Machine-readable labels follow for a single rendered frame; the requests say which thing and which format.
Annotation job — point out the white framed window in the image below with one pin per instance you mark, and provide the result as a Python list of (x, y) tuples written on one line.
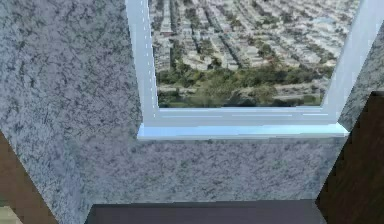
[(240, 116)]

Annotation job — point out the dark brown wooden cupboard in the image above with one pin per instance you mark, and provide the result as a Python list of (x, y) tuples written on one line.
[(356, 173)]

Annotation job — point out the brown wooden door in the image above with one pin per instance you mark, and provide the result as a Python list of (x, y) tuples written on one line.
[(16, 190)]

